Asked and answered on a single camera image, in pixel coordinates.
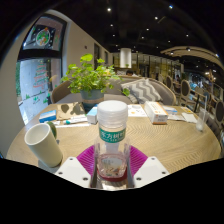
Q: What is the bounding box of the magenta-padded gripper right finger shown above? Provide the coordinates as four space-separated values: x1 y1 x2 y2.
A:
125 144 170 190

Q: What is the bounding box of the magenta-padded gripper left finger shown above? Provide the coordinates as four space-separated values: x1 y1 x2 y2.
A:
54 144 98 190

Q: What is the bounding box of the clear plastic water bottle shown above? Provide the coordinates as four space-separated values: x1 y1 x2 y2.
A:
93 99 131 183

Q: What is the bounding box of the white and teal tube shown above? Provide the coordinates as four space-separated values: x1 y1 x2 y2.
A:
63 116 88 126

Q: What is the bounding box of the white and orange carton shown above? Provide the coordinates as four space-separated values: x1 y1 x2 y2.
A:
143 100 169 125

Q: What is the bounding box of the blue and white small box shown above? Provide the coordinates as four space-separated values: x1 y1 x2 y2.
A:
38 109 58 124

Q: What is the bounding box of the white printed leaflet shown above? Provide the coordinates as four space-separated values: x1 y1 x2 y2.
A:
127 103 148 118

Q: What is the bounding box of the blue printed card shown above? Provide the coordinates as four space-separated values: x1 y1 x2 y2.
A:
163 105 179 116

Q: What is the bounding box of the white paper napkin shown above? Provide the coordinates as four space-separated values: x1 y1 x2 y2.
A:
181 112 198 124

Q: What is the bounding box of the yellow printed card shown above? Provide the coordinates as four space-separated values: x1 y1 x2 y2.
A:
179 106 194 115

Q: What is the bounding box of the grey curved sofa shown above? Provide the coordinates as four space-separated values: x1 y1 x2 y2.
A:
49 74 178 107

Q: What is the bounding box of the grey chevron cushion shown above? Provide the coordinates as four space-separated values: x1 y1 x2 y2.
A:
120 78 163 104

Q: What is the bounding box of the group of dining chairs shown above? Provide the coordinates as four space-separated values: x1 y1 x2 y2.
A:
158 73 224 134

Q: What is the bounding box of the green potted plant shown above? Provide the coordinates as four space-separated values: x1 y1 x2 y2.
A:
60 53 131 109

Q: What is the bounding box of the window with festive stickers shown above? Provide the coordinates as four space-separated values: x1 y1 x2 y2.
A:
15 14 68 123

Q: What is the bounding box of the group of ceiling lights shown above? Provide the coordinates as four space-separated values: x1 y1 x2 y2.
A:
104 3 194 54

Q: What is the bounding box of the white mug with green handle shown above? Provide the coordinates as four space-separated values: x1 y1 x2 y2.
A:
23 120 64 168

